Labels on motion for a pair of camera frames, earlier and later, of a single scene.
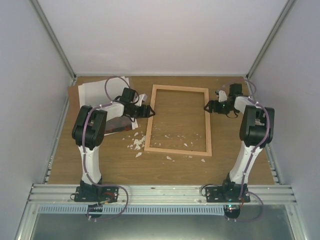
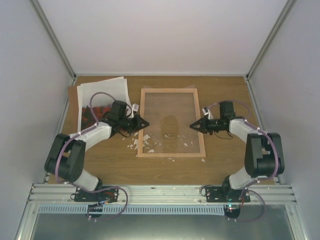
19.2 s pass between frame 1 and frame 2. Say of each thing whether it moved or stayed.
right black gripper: moved
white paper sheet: stayed
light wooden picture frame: moved
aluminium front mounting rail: stayed
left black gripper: moved
